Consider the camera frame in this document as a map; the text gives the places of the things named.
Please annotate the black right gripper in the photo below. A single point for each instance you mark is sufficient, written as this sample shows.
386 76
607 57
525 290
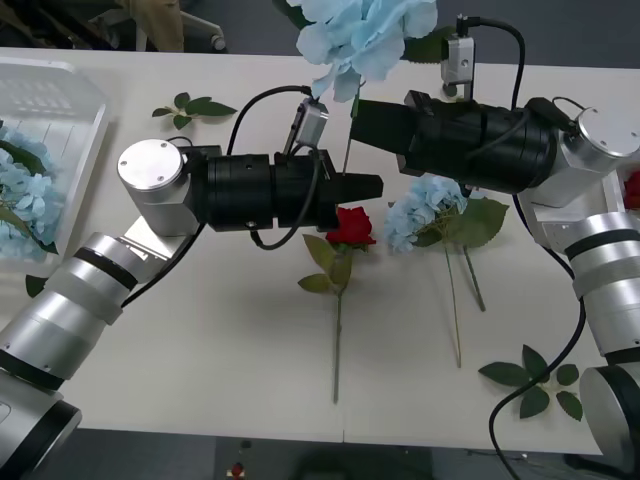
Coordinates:
440 140

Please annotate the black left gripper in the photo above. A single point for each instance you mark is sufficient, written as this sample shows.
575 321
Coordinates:
300 195

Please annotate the pale blue flower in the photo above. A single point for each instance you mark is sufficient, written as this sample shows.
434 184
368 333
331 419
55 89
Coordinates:
360 30
415 210
30 200

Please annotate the silver and black right arm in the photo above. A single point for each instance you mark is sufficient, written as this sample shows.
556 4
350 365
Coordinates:
600 135

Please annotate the silver and black left arm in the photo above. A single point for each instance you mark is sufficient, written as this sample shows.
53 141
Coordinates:
150 170

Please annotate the red rose with green stem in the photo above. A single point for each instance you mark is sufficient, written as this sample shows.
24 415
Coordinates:
355 227

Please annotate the loose green leaf twig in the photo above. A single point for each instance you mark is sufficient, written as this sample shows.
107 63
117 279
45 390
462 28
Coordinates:
35 286
505 372
210 106

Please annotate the white office chair base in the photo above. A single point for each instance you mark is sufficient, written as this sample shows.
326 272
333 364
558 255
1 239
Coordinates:
200 22

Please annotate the shallow white ribbed box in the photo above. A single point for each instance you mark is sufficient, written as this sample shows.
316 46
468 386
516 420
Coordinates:
75 130

